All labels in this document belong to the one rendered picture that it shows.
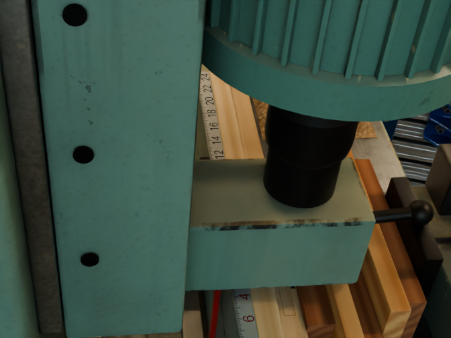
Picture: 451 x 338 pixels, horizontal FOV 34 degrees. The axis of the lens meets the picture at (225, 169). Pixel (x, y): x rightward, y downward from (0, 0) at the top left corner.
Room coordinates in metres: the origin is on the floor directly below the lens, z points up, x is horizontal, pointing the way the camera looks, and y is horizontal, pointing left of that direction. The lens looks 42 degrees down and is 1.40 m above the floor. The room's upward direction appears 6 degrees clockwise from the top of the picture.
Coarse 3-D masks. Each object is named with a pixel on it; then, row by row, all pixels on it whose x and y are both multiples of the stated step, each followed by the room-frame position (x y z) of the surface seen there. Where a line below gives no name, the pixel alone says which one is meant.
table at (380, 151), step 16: (384, 128) 0.65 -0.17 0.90; (352, 144) 0.61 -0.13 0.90; (368, 144) 0.61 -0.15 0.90; (384, 144) 0.62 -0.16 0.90; (384, 160) 0.59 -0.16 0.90; (384, 176) 0.56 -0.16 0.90; (400, 176) 0.57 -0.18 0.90; (384, 192) 0.54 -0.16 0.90; (224, 336) 0.35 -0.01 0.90; (416, 336) 0.37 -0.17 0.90
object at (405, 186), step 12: (396, 180) 0.45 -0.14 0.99; (408, 180) 0.46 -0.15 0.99; (396, 192) 0.44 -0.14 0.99; (408, 192) 0.44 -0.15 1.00; (396, 204) 0.44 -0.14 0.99; (408, 204) 0.43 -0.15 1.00; (408, 228) 0.41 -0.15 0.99; (420, 228) 0.40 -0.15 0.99; (408, 240) 0.40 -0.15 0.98; (420, 240) 0.39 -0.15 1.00; (432, 240) 0.39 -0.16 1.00; (444, 240) 0.42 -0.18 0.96; (408, 252) 0.39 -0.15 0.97; (420, 252) 0.38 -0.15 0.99; (432, 252) 0.38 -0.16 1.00; (420, 264) 0.37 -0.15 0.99; (432, 264) 0.37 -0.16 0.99; (420, 276) 0.37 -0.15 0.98; (432, 276) 0.37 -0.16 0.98
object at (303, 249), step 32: (224, 160) 0.41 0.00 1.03; (256, 160) 0.41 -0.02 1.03; (352, 160) 0.43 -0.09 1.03; (224, 192) 0.38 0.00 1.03; (256, 192) 0.38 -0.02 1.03; (352, 192) 0.39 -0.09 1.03; (192, 224) 0.34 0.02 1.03; (224, 224) 0.35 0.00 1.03; (256, 224) 0.35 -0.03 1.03; (288, 224) 0.35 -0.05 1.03; (320, 224) 0.36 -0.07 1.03; (352, 224) 0.36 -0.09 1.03; (192, 256) 0.34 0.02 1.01; (224, 256) 0.34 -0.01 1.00; (256, 256) 0.35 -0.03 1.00; (288, 256) 0.35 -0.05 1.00; (320, 256) 0.36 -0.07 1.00; (352, 256) 0.36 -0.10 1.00; (192, 288) 0.34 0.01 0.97; (224, 288) 0.35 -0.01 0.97
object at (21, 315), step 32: (0, 64) 0.28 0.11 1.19; (0, 96) 0.27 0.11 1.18; (0, 128) 0.26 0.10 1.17; (0, 160) 0.25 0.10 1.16; (0, 192) 0.25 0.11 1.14; (0, 224) 0.25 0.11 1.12; (0, 256) 0.24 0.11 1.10; (0, 288) 0.24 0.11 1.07; (32, 288) 0.28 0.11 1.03; (0, 320) 0.24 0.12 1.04; (32, 320) 0.26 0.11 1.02
